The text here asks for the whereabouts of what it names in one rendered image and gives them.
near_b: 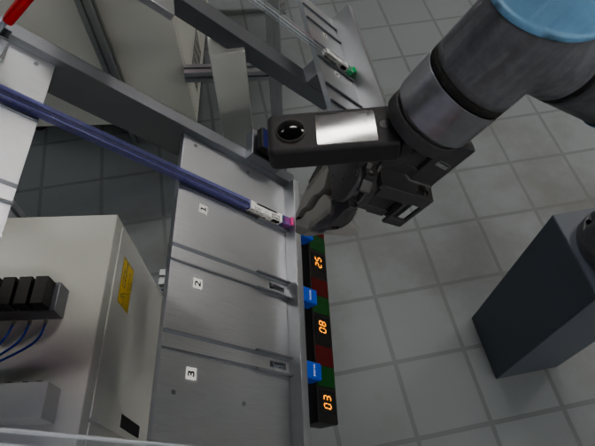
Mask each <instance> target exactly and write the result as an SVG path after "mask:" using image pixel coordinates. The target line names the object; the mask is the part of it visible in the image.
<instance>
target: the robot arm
mask: <svg viewBox="0 0 595 446"><path fill-rule="evenodd" d="M525 95H529V96H533V97H534V98H536V99H538V100H539V101H541V102H544V103H546V104H549V105H551V106H552V107H555V108H557V109H559V110H561V111H563V112H566V113H568V114H570V115H572V116H574V117H577V118H579V119H581V120H582V121H583V122H584V123H585V124H586V125H588V126H590V127H595V0H477V1H476V2H475V4H474V5H473V6H472V7H471V8H470V9H469V10H468V11H467V12H466V13H465V15H464V16H463V17H462V18H461V19H460V20H459V21H458V22H457V23H456V24H455V26H454V27H453V28H452V29H451V30H450V31H449V32H448V33H447V34H446V36H445V37H444V38H443V39H442V40H441V41H440V42H439V43H438V44H437V45H436V46H435V48H434V49H433V50H432V51H431V52H430V53H429V54H428V55H427V56H426V57H425V58H424V59H423V60H422V61H421V62H420V63H419V64H418V65H417V67H416V68H415V69H414V70H413V71H412V72H411V73H410V74H409V75H408V77H407V78H406V79H405V80H404V81H403V83H402V84H401V86H400V89H399V90H398V91H397V92H396V93H395V94H394V95H393V96H392V97H391V98H390V100H389V102H388V106H381V107H370V108H359V109H348V110H337V111H317V112H305V113H294V114H283V115H273V116H271V117H270V118H269V119H268V121H267V143H268V156H269V162H270V165H271V166H272V167H273V168H274V169H287V168H299V167H309V166H316V168H315V170H314V172H313V175H312V176H311V178H310V180H309V184H308V186H307V188H306V190H305V193H304V194H303V196H302V199H301V202H300V204H299V207H298V209H297V213H296V233H297V234H299V235H304V236H315V235H321V234H325V235H341V236H351V235H355V234H357V233H358V232H359V227H358V226H357V225H355V224H354V223H353V222H352V219H353V218H354V217H355V216H356V215H357V214H358V208H360V209H364V210H366V211H367V212H370V213H373V214H377V215H380V216H382V215H383V214H384V215H385V216H386V217H385V218H383V219H382V222H383V223H387V224H391V225H393V226H397V227H401V226H403V225H404V224H405V223H406V222H407V221H408V220H409V219H411V218H412V217H414V216H415V215H416V214H418V213H419V212H420V211H422V210H423V209H425V208H426V207H427V206H428V205H430V204H431V203H433V202H434V200H433V196H432V191H431V187H432V186H433V185H434V184H435V183H436V182H438V181H439V180H440V179H442V178H443V177H444V176H445V175H446V174H448V173H449V172H450V171H451V170H452V169H453V168H455V167H456V166H457V165H459V164H460V163H461V162H462V161H464V160H465V159H466V158H468V157H469V156H470V155H472V154H473V153H474V152H475V147H474V144H473V143H472V142H471V140H472V139H473V138H474V137H476V136H477V135H478V134H479V133H481V132H482V131H483V130H484V129H485V128H486V127H487V126H488V125H490V124H491V123H492V122H493V121H494V120H496V119H497V118H498V117H499V116H500V115H501V114H502V113H504V112H505V111H506V110H508V109H509V108H510V107H511V106H513V105H514V104H515V103H516V102H518V101H519V100H520V99H521V98H522V97H524V96H525ZM425 193H426V196H425ZM412 205H413V206H417V207H418V208H417V209H415V210H414V211H413V212H411V213H410V214H409V215H407V216H406V217H405V218H404V219H402V218H399V217H398V216H399V215H401V214H402V213H403V212H404V211H406V210H407V209H408V208H410V207H411V206H412ZM576 241H577V245H578V248H579V250H580V251H581V253H582V255H583V257H584V258H585V259H586V261H587V262H588V263H589V264H590V265H591V266H593V267H594V268H595V211H592V212H591V213H590V214H588V215H587V216H586V217H585V218H584V220H583V221H582V222H581V223H580V225H579V226H578V229H577V231H576Z"/></svg>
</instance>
